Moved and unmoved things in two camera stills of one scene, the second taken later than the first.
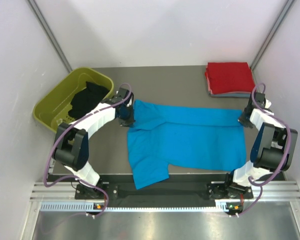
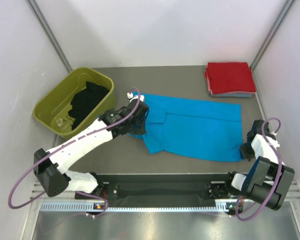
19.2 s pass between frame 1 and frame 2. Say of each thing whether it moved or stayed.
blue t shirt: moved
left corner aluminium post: stayed
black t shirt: stayed
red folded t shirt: stayed
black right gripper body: moved
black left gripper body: moved
